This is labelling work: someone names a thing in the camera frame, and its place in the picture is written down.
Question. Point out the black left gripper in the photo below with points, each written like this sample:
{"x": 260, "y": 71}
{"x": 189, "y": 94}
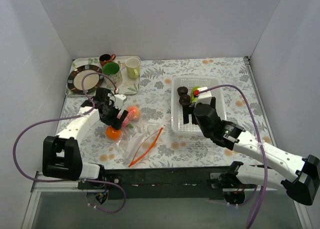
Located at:
{"x": 115, "y": 116}

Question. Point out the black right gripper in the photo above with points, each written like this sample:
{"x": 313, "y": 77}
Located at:
{"x": 191, "y": 109}

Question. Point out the fake green lime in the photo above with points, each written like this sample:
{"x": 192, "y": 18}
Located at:
{"x": 194, "y": 94}

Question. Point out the fake dark purple plum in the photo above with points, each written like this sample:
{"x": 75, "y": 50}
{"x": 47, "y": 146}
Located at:
{"x": 182, "y": 90}

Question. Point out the clear zip top bag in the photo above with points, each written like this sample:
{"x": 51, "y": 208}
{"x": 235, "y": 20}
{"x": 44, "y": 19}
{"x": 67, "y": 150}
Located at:
{"x": 137, "y": 140}

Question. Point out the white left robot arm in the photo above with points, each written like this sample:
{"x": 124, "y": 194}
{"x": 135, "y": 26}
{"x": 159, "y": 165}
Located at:
{"x": 61, "y": 157}

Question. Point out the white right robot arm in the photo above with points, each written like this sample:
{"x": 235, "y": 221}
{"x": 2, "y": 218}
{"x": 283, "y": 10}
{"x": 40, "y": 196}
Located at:
{"x": 298, "y": 176}

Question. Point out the fake red apple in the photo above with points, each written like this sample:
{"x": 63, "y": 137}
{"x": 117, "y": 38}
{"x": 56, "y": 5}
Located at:
{"x": 126, "y": 120}

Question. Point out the fake orange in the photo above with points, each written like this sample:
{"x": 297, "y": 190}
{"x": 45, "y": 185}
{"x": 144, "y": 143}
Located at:
{"x": 113, "y": 134}

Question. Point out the fake red peach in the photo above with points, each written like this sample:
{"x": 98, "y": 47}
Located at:
{"x": 134, "y": 113}

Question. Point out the white plastic basket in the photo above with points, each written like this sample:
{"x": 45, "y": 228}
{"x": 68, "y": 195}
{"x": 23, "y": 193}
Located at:
{"x": 192, "y": 130}

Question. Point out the green floral mug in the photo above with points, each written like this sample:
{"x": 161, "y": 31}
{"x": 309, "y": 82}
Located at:
{"x": 113, "y": 71}

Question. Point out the floral tablecloth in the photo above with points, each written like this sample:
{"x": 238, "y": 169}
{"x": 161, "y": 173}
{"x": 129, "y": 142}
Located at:
{"x": 154, "y": 101}

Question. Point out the pale yellow mug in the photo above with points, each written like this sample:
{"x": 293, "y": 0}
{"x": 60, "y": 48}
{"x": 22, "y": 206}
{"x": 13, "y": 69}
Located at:
{"x": 133, "y": 66}

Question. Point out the small brown orange cup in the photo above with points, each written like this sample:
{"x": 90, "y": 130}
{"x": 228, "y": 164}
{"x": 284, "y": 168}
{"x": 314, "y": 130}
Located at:
{"x": 106, "y": 58}

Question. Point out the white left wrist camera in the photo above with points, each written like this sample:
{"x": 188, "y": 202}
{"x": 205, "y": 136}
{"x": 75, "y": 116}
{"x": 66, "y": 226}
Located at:
{"x": 118, "y": 100}

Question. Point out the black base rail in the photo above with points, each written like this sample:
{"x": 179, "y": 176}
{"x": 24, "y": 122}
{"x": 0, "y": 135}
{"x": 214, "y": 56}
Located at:
{"x": 214, "y": 183}

